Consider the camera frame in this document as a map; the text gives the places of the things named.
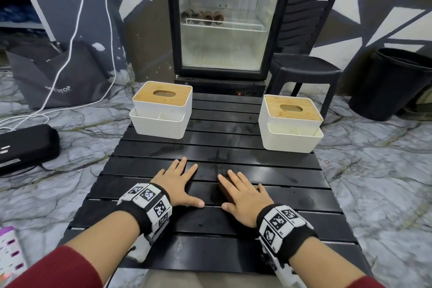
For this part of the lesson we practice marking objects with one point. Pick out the black plastic chair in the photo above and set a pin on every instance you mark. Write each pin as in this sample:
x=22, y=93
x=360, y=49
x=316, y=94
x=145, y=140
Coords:
x=303, y=61

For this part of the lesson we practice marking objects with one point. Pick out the person's right forearm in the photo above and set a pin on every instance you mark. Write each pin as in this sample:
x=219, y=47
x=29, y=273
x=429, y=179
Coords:
x=324, y=267

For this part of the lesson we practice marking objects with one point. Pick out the person's right hand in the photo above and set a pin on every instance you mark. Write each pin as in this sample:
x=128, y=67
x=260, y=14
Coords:
x=246, y=201

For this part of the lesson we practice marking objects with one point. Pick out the grey paper bag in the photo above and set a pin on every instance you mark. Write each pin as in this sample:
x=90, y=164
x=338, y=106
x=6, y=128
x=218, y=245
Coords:
x=74, y=78

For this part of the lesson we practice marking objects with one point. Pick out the person's left forearm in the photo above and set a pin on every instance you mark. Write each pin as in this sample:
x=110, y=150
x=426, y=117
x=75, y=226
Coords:
x=81, y=250

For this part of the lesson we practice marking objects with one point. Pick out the person's left thumb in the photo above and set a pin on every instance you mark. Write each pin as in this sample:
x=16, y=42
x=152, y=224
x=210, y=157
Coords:
x=195, y=202

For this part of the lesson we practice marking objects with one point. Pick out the white tissue box bamboo lid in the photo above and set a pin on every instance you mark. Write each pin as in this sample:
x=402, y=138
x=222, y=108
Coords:
x=162, y=115
x=290, y=129

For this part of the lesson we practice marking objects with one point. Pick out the left wrist marker band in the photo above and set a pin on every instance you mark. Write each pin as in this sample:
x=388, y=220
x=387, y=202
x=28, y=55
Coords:
x=150, y=210

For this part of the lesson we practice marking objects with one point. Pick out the person's right thumb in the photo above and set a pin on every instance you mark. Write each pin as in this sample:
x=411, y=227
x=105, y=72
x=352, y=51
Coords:
x=228, y=207

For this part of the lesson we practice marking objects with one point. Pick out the person's left hand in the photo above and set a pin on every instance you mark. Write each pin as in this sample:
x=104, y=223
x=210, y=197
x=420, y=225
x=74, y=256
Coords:
x=175, y=186

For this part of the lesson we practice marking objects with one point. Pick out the blue packets on shelf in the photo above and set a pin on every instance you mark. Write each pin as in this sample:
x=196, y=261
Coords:
x=17, y=14

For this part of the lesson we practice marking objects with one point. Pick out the person's left little finger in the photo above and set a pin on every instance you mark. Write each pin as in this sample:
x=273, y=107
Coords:
x=160, y=174

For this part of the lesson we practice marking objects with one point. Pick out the dark bottle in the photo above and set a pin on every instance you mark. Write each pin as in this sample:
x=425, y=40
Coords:
x=186, y=15
x=198, y=16
x=218, y=17
x=208, y=17

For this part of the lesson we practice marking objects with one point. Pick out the right wrist marker band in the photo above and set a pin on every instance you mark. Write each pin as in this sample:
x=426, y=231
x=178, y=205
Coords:
x=283, y=227

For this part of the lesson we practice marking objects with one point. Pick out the person's right little finger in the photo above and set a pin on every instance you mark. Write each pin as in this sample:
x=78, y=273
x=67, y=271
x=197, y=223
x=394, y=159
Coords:
x=262, y=190

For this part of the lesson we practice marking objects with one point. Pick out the person's beige trousers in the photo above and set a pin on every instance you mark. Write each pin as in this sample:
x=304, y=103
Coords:
x=209, y=279

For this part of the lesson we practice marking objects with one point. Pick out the black glass door fridge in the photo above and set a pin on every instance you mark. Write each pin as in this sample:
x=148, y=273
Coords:
x=229, y=28

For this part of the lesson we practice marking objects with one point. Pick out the grey shelf unit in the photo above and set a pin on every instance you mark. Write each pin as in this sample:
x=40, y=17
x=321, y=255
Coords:
x=23, y=1

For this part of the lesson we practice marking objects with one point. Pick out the person's right middle finger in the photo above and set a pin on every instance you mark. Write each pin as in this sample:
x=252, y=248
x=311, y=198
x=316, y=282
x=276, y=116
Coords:
x=235, y=179

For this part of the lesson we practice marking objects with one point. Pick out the white pink patterned bottle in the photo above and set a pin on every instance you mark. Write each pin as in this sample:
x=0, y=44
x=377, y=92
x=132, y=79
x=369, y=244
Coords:
x=10, y=254

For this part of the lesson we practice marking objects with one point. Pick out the wrist marker band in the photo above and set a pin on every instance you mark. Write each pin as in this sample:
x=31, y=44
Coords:
x=283, y=227
x=150, y=210

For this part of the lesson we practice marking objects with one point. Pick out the person's left middle finger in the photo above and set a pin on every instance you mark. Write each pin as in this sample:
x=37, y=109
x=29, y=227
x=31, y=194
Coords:
x=181, y=166

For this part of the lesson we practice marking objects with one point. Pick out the black hard case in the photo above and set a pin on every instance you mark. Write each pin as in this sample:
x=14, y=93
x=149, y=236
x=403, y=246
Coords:
x=23, y=147

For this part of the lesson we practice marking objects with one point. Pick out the black waste bin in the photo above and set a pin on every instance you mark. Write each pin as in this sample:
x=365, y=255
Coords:
x=388, y=85

